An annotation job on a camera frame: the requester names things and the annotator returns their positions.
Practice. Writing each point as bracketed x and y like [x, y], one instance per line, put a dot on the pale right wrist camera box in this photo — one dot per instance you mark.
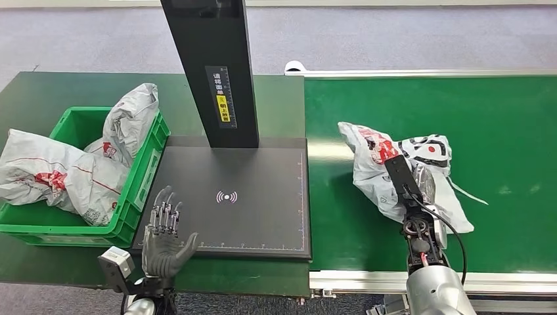
[402, 174]

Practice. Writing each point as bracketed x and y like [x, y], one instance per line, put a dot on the large white mailer red print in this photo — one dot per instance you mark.
[39, 169]

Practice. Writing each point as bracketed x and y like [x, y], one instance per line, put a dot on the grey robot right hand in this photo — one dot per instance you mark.
[425, 182]

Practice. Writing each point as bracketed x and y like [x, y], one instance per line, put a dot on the crumpled grey-white mailer bag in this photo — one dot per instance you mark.
[130, 117]

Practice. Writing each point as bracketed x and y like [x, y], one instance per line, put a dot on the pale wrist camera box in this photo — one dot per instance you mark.
[115, 263]
[402, 174]

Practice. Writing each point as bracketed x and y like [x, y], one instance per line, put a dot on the yellow black column label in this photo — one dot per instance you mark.
[222, 104]

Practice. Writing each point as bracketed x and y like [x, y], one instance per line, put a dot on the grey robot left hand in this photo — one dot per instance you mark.
[161, 256]

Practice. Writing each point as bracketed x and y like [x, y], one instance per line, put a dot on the white conveyor end cap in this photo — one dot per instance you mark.
[294, 66]

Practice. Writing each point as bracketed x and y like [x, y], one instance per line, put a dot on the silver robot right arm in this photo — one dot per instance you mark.
[435, 291]

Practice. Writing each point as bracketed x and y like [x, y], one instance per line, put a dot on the aluminium conveyor frame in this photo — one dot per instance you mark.
[357, 280]

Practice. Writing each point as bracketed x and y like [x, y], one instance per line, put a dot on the black scanner base platform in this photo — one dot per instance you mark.
[261, 204]

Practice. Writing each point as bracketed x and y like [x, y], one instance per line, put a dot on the green conveyor belt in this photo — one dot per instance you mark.
[500, 130]

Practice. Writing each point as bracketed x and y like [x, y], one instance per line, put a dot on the black scanner column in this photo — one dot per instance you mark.
[213, 43]

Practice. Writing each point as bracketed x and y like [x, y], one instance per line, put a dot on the white mailer black red print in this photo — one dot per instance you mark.
[374, 174]

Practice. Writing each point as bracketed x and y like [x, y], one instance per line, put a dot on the dark green table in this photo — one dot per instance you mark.
[35, 95]

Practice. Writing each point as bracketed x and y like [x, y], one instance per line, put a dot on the green plastic crate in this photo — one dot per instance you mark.
[130, 195]

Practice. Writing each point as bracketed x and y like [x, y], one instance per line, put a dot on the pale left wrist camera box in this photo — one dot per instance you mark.
[115, 263]

